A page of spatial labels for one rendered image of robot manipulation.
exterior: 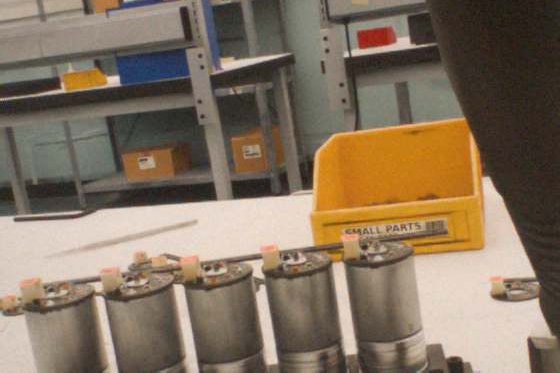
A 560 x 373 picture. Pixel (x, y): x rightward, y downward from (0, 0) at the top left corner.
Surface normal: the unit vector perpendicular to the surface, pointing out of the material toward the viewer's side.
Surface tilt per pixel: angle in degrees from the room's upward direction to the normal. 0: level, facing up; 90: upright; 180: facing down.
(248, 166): 87
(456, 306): 0
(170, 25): 90
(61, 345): 90
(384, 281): 90
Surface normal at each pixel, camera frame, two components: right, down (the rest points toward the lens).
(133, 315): -0.07, 0.22
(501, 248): -0.14, -0.97
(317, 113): -0.33, 0.25
